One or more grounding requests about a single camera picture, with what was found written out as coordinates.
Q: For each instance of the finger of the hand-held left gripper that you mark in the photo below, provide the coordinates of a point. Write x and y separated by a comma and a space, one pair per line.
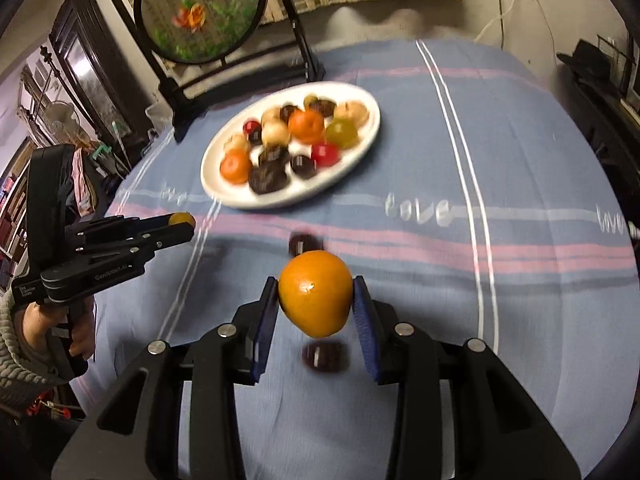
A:
100, 227
165, 237

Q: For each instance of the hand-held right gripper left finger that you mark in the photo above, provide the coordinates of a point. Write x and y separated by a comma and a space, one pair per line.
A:
265, 330

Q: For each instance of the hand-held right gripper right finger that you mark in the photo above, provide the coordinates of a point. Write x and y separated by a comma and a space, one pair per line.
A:
367, 335

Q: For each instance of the small yellow-green fruit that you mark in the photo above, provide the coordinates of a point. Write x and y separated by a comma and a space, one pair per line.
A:
181, 218
312, 98

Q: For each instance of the large yellowish orange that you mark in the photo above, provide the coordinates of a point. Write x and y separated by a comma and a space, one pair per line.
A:
315, 292

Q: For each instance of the orange tangerine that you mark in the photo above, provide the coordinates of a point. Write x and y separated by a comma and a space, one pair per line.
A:
306, 125
236, 167

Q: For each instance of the tan round fruit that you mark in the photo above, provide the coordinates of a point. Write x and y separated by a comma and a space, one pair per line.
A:
276, 135
236, 142
271, 116
352, 112

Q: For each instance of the red cherry tomato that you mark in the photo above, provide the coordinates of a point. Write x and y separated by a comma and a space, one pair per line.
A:
325, 154
251, 125

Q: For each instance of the white plate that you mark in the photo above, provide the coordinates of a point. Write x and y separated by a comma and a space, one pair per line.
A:
350, 165

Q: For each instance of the olive green fruit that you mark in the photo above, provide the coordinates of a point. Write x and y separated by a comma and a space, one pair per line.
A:
342, 133

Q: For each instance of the person's left forearm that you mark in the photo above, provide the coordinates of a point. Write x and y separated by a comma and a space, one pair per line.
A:
15, 360

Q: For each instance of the person's left hand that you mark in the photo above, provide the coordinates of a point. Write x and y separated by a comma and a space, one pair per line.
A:
40, 322

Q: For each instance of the bookshelf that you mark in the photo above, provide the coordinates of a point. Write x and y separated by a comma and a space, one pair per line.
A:
12, 200

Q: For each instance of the pink cloth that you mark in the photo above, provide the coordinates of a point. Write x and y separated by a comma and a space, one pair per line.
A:
80, 170

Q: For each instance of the white electric fan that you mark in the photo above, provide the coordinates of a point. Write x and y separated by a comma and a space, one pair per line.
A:
60, 115

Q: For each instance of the blue striped tablecloth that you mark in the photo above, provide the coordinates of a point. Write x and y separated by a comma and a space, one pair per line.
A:
475, 310

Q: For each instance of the clear plastic container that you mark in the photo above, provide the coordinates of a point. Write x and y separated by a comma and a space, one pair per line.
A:
157, 115

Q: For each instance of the dark wooden framed mirror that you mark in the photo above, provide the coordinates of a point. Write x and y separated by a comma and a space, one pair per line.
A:
75, 20

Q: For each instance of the black shelf with equipment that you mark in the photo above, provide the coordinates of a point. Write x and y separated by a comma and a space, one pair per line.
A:
610, 110

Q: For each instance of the black hat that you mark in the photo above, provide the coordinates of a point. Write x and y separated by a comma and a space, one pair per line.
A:
587, 57

